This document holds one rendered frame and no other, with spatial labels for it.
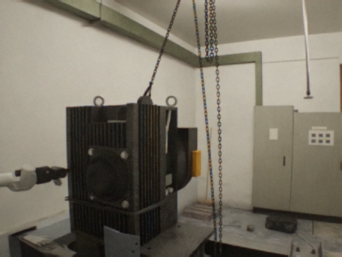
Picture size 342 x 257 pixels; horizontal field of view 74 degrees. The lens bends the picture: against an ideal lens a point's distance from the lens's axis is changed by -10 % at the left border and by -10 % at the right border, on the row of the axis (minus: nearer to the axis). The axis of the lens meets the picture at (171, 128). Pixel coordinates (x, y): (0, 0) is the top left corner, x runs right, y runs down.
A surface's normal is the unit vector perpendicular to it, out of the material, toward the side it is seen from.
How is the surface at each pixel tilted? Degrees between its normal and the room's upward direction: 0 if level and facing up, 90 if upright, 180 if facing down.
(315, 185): 90
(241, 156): 90
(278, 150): 90
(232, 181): 90
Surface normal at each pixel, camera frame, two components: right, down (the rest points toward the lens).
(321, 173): -0.50, 0.03
